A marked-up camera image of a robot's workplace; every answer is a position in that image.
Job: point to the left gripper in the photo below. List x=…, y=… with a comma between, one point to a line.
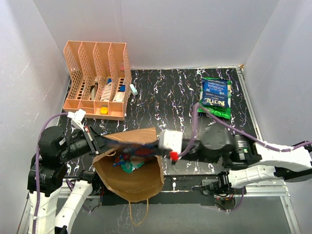
x=97, y=143

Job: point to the blue snack packet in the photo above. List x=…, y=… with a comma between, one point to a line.
x=141, y=150

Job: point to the brown paper bag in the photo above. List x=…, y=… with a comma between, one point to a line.
x=136, y=186

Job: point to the blue Kettle chips bag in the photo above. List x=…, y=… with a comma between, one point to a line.
x=216, y=92

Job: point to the green Chuba chips bag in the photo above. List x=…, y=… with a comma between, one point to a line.
x=218, y=111

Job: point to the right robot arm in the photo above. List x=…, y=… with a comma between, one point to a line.
x=246, y=161

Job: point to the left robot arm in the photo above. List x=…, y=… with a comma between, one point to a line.
x=47, y=171

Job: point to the snack packets inside bag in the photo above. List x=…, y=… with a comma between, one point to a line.
x=128, y=163

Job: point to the yellow sticky note block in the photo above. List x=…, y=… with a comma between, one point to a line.
x=104, y=110

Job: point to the white label cards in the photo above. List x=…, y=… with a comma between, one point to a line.
x=115, y=94

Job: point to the small white blue stapler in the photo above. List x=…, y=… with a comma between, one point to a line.
x=133, y=90

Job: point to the orange plastic file organizer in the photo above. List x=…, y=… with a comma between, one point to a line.
x=90, y=64

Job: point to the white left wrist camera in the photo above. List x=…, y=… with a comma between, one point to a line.
x=76, y=118

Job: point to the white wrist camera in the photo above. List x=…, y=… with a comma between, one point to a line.
x=76, y=118
x=171, y=141

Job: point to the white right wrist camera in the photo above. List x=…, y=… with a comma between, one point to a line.
x=171, y=141

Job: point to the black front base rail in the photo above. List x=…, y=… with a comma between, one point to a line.
x=176, y=190

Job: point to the aluminium table frame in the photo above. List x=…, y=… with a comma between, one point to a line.
x=165, y=99

